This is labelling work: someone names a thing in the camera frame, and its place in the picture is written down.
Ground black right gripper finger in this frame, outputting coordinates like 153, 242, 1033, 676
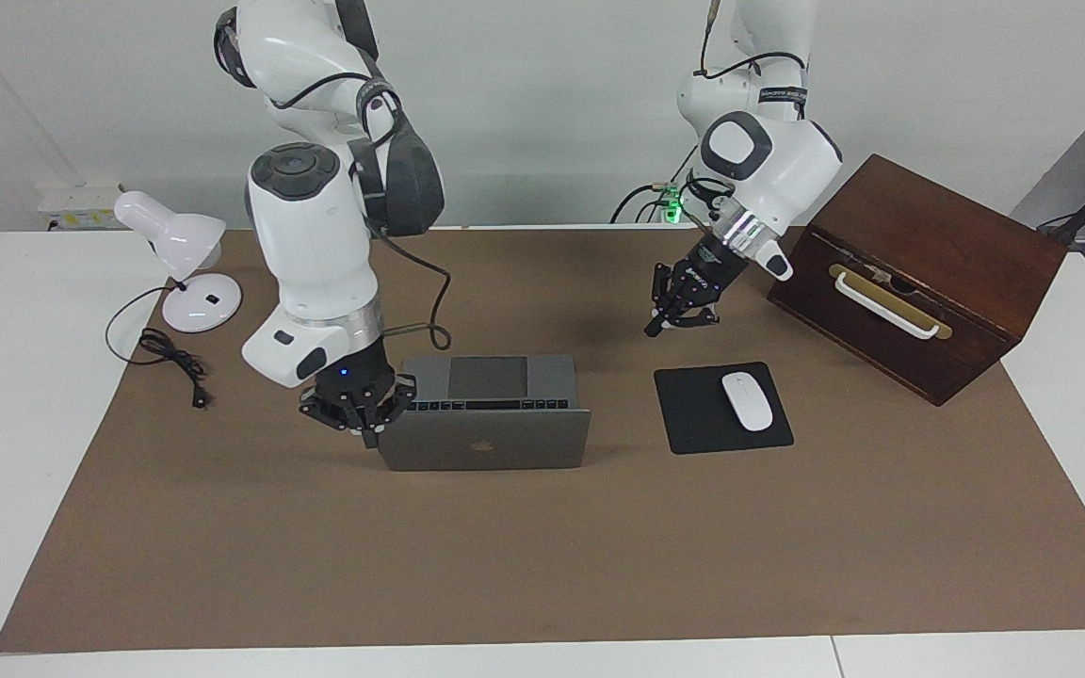
298, 391, 355, 432
359, 375, 416, 448

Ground grey laptop computer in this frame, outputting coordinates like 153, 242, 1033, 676
376, 355, 592, 472

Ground black mouse pad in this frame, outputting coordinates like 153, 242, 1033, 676
654, 362, 795, 456

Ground white computer mouse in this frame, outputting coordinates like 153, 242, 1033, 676
721, 372, 775, 432

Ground brown table mat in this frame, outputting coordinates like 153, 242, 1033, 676
0, 226, 1085, 654

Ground white desk lamp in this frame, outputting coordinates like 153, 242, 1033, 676
114, 190, 244, 333

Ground dark brown wooden box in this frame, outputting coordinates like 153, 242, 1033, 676
767, 153, 1069, 407

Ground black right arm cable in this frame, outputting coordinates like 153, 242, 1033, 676
269, 71, 454, 351

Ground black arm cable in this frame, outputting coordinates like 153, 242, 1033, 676
269, 71, 454, 351
610, 52, 807, 224

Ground black lamp power cable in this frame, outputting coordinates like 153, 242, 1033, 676
105, 285, 214, 410

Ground white box handle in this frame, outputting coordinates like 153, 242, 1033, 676
833, 271, 941, 340

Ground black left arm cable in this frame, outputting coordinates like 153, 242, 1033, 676
610, 52, 807, 224

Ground gold box handle plate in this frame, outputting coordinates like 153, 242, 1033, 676
828, 264, 953, 340

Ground white wall power strip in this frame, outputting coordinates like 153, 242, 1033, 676
37, 184, 124, 232

